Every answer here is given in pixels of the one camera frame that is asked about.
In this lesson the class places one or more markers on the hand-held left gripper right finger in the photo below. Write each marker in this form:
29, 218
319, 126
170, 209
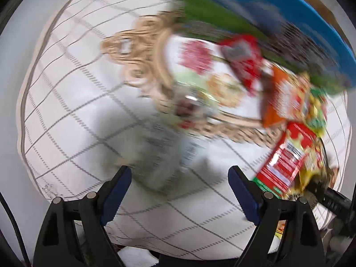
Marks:
244, 194

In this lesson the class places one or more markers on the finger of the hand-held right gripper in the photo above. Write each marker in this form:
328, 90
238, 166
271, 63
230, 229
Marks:
331, 199

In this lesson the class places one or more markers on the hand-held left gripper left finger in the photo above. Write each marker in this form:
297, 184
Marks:
116, 194

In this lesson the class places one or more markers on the large red snack packet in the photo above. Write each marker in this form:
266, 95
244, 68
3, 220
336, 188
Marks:
286, 158

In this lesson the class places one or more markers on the clear snack packet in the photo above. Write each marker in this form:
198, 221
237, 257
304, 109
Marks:
169, 144

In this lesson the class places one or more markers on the orange snack packet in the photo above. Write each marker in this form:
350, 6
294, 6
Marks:
281, 97

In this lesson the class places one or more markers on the red triangular snack packet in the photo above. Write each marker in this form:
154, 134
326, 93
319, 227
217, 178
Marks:
244, 58

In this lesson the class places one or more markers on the blue green milk carton box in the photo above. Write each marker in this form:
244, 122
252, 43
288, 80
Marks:
278, 14

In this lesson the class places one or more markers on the green yellow snack packet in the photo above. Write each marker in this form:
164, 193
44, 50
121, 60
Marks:
315, 111

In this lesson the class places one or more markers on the printed white tablecloth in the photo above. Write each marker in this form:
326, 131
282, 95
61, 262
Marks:
78, 89

